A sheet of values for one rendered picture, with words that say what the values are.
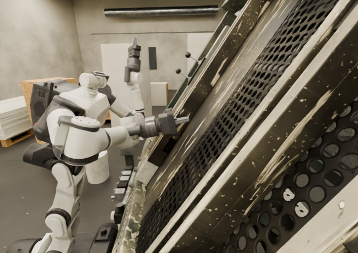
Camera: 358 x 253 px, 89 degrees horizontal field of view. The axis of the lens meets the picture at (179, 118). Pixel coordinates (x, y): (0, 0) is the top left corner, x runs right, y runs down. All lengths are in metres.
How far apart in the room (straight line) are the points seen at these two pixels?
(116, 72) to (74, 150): 2.94
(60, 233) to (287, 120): 1.36
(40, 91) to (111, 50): 2.54
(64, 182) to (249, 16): 1.20
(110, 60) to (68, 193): 2.60
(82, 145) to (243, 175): 0.44
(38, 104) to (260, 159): 0.96
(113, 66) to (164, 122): 2.79
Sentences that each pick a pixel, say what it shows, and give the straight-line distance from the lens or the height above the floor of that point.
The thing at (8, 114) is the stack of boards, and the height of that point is 0.57.
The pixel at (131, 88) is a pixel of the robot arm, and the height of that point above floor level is 1.33.
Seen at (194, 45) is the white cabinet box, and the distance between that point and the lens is 4.70.
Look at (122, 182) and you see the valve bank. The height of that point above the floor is 0.77.
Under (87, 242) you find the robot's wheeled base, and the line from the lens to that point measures 1.86.
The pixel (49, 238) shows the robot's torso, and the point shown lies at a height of 0.31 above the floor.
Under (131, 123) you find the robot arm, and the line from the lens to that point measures 0.78.
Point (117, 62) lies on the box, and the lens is 3.45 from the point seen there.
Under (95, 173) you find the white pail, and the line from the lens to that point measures 2.60.
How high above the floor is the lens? 1.52
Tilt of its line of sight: 18 degrees down
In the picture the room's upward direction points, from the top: 1 degrees counter-clockwise
